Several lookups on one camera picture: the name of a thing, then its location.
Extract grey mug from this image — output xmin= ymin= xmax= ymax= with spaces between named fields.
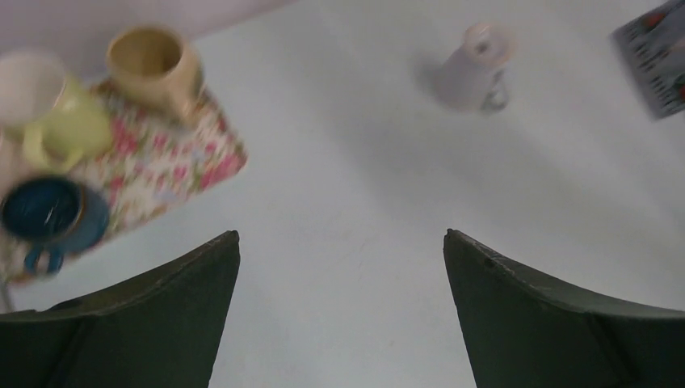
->
xmin=432 ymin=22 xmax=515 ymax=114
xmin=612 ymin=1 xmax=684 ymax=120

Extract floral placemat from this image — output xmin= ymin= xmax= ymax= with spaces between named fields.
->
xmin=0 ymin=80 xmax=249 ymax=285

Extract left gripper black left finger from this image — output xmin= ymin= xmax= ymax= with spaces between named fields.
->
xmin=1 ymin=231 xmax=240 ymax=387

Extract blue ceramic mug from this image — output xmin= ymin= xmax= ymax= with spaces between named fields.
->
xmin=1 ymin=175 xmax=110 ymax=274

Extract yellow ceramic mug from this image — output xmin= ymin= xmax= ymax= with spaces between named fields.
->
xmin=1 ymin=49 xmax=113 ymax=174

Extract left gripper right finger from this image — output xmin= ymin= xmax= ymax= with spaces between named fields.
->
xmin=443 ymin=230 xmax=684 ymax=387

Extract beige ceramic mug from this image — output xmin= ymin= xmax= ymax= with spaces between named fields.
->
xmin=106 ymin=24 xmax=205 ymax=127

